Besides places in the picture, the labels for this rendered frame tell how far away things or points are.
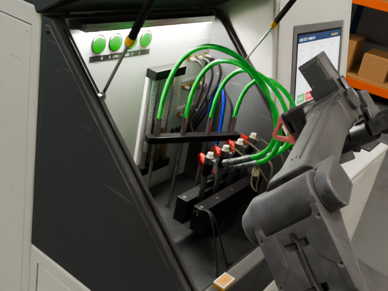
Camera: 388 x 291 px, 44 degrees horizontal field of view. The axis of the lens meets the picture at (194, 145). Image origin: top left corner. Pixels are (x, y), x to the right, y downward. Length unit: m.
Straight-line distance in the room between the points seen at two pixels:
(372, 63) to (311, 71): 5.70
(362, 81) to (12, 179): 5.49
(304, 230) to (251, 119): 1.17
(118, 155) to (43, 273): 0.54
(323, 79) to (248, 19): 0.78
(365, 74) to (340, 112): 5.84
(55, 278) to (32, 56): 0.62
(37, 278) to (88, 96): 0.65
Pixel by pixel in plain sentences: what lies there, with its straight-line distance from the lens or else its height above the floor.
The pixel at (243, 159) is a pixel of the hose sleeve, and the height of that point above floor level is 1.16.
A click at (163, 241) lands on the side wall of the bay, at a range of 1.09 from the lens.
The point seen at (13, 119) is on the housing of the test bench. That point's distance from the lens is 1.38.
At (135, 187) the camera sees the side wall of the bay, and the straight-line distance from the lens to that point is 1.08.
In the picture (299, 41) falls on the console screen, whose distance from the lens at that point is 1.76.
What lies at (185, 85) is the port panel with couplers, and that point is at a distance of 1.62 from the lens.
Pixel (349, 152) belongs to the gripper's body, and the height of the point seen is 1.25.
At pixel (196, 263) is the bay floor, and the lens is 1.43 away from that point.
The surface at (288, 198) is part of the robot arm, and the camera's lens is 0.49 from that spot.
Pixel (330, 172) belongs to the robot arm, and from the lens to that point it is 0.51.
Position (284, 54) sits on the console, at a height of 1.36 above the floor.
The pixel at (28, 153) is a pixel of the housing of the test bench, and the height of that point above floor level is 1.08.
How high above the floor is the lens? 1.72
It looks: 25 degrees down
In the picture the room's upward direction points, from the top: 12 degrees clockwise
